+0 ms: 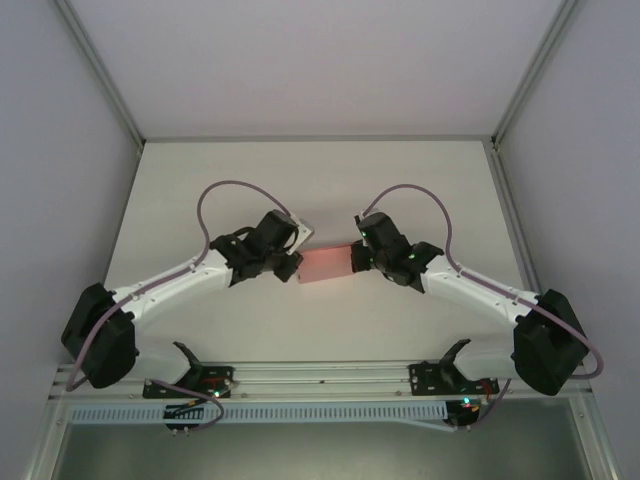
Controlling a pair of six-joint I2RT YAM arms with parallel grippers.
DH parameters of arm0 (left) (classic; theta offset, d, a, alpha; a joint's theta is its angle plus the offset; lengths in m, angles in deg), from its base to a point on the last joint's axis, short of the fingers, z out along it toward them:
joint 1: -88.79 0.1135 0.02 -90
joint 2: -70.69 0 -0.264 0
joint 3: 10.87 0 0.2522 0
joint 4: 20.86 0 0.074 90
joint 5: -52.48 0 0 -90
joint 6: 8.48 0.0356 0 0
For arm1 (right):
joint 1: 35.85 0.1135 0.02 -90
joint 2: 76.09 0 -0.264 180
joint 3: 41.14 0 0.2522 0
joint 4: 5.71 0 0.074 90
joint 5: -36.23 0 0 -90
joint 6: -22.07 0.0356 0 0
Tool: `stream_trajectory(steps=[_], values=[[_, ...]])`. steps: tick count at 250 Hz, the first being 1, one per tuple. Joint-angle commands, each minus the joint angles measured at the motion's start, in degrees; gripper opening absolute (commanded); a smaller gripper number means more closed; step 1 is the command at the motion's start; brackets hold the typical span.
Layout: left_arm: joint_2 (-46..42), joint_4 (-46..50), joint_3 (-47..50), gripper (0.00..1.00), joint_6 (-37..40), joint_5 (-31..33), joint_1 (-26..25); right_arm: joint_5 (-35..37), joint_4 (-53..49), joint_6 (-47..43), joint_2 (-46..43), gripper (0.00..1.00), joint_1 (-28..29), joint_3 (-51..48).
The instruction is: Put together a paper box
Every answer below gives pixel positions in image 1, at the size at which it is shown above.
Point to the pink paper box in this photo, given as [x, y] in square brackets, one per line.
[325, 262]

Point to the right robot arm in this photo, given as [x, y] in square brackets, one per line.
[480, 290]

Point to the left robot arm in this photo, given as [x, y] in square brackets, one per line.
[165, 285]

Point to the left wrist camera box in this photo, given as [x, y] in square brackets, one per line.
[306, 232]

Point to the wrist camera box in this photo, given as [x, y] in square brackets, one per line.
[306, 232]
[358, 218]

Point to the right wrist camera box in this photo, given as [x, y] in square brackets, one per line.
[358, 218]

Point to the aluminium mounting rail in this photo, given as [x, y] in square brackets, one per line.
[320, 377]

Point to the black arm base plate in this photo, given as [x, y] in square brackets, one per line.
[425, 380]
[220, 375]

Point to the aluminium side rail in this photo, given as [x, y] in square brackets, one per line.
[515, 210]
[47, 440]

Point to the aluminium frame post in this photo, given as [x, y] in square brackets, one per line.
[106, 75]
[532, 75]

